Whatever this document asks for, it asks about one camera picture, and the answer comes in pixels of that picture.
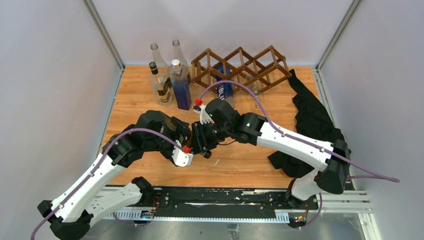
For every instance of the clear glass bottle gold label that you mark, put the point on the clear glass bottle gold label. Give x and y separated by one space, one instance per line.
179 55

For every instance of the clear bottle black cap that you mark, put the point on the clear bottle black cap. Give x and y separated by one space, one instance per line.
160 86

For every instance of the blue clear square bottle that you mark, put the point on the blue clear square bottle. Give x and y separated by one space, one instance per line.
179 76

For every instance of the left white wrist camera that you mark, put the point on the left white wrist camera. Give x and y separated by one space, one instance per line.
182 157

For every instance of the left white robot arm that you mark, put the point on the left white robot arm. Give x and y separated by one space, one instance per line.
73 213

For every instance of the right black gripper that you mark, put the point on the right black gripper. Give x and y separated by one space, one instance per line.
199 143

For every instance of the black cloth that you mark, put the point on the black cloth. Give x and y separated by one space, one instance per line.
312 120

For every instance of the brown wooden wine rack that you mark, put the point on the brown wooden wine rack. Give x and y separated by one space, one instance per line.
268 68

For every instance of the dark green wine bottle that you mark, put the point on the dark green wine bottle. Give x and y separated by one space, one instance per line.
183 133

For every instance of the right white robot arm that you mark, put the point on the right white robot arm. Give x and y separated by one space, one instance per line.
329 173

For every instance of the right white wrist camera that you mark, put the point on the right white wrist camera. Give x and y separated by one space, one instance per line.
204 116

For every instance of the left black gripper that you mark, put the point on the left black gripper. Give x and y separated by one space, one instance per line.
181 128

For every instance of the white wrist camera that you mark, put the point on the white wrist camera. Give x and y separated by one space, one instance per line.
204 116
182 157

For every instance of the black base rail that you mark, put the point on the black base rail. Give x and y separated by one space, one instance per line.
224 204

